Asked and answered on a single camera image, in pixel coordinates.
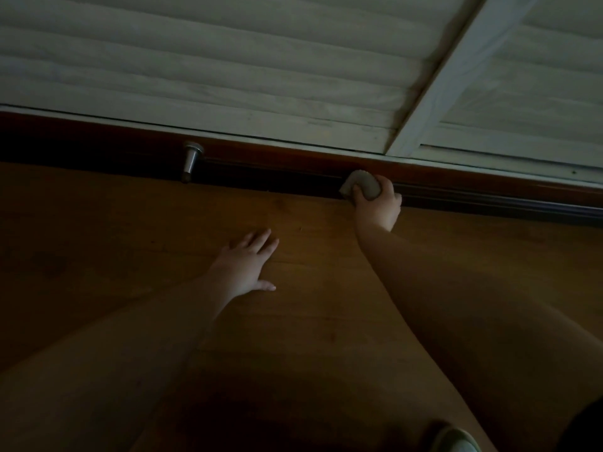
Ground cylindrical metal door stop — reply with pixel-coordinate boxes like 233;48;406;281
181;141;205;184

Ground person's right hand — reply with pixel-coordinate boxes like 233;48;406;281
352;175;403;234

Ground grey cleaning cloth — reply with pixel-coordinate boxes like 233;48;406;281
339;169;381;202

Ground person's right forearm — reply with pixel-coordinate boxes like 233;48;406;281
356;228;603;452

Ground green white sneaker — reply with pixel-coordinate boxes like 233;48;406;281
431;426;482;452

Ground person's left forearm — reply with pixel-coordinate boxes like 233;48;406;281
0;277;227;452

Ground person's left hand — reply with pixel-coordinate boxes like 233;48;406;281
205;229;280;302

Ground black shirt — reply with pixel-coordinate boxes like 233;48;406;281
558;397;603;452

